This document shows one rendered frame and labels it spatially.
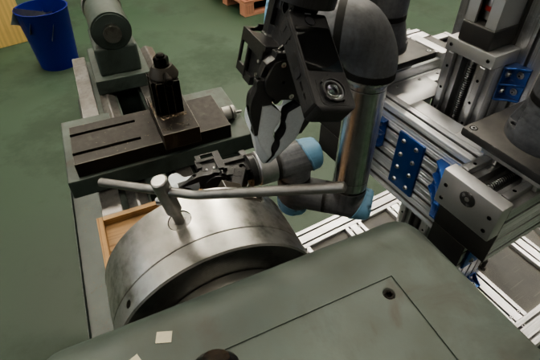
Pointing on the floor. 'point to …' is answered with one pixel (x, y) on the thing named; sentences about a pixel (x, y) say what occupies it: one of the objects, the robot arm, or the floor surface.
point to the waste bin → (47, 31)
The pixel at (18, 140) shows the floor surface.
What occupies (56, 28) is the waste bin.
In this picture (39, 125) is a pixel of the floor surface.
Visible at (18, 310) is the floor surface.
